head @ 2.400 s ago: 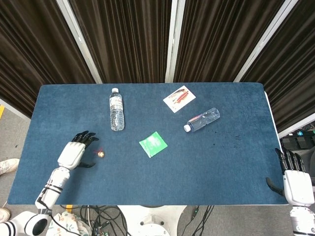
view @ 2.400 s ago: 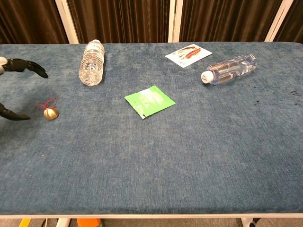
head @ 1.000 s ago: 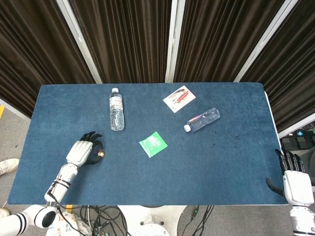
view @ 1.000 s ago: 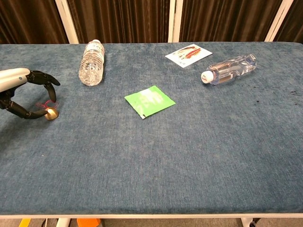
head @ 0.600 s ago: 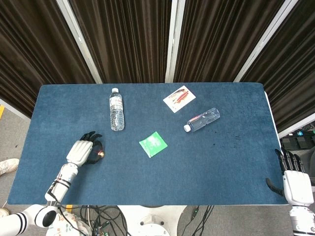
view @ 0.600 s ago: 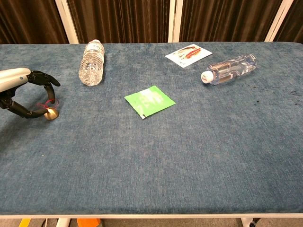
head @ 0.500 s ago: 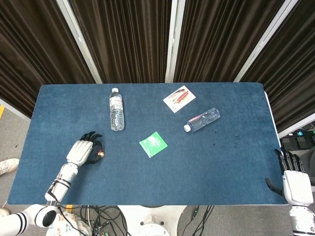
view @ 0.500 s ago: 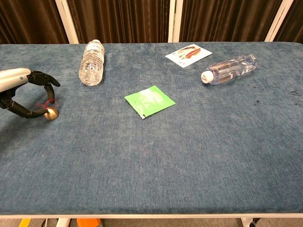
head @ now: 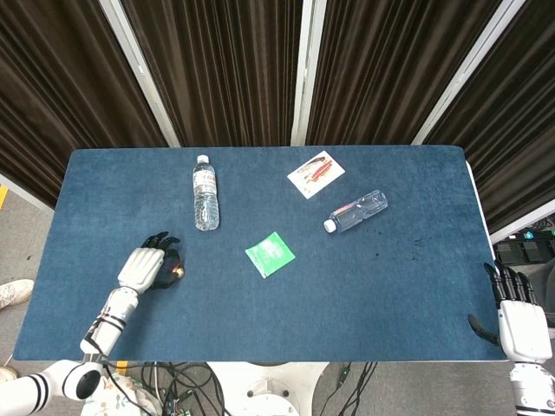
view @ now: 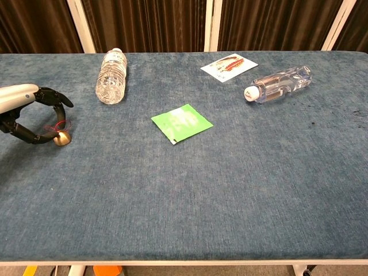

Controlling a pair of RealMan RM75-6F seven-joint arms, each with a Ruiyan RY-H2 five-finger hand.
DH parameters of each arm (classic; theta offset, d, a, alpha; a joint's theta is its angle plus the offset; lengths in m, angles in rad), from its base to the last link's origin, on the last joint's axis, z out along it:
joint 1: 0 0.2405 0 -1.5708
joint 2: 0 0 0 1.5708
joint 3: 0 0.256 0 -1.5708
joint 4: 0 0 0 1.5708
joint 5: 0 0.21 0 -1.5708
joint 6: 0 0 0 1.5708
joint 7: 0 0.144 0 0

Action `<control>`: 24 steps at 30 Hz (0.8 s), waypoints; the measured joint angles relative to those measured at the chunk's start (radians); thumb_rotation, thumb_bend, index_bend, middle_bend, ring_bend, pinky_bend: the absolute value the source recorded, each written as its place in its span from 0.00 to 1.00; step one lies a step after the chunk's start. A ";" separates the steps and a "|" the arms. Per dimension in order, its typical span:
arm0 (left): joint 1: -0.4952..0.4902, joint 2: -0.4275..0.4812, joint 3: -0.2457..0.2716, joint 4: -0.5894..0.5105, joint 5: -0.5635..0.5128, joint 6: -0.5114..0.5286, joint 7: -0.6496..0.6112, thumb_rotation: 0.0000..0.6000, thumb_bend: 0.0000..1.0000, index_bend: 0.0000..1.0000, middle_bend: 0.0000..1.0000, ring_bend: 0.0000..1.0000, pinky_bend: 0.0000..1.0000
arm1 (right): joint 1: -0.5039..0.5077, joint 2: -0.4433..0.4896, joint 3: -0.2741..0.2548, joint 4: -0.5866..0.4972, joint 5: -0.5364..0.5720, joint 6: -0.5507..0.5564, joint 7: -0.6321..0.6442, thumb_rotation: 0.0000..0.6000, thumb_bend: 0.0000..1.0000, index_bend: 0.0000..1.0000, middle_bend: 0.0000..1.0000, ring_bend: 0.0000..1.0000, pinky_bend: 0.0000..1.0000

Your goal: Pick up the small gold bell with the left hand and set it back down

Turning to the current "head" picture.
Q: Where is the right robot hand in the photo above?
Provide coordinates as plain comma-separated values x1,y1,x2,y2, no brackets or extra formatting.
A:
467,258,553,364

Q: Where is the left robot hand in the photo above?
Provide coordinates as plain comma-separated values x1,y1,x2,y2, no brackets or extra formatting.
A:
116,231,186,290

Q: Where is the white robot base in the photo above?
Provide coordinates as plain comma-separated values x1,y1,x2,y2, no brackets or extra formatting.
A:
206,361,331,416

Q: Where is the black foot pedal device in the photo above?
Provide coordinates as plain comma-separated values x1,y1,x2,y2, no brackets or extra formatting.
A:
493,231,555,263

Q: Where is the upright clear water bottle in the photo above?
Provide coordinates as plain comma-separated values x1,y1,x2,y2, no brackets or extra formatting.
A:
192,154,221,232

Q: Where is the green sachet packet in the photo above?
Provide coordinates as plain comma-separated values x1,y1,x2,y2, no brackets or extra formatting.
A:
244,231,297,279

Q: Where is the beige sneaker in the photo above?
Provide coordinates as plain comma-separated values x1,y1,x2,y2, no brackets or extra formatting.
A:
0,278,35,310

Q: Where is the floral patterned cloth bag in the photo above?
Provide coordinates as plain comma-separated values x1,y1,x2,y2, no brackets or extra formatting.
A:
80,373,160,416

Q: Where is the blue table mat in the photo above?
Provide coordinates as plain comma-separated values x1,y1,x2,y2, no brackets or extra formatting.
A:
11,145,508,363

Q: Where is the white snack packet red print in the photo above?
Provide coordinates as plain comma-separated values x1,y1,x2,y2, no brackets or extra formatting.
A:
286,150,346,200

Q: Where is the lying clear water bottle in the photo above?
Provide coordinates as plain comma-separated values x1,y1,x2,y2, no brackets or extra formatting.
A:
323,189,389,234

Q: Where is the dark brown curtain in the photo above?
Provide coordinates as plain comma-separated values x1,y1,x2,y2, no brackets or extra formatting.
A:
0,0,555,235

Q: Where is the black cable bundle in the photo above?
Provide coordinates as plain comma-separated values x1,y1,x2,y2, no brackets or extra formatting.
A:
103,361,231,416

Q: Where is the black cable with green light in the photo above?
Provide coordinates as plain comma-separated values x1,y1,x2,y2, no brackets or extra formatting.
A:
318,361,379,416

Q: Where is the white partition frame post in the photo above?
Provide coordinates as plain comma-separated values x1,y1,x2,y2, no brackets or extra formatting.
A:
97,0,181,148
411,0,532,146
290,0,328,146

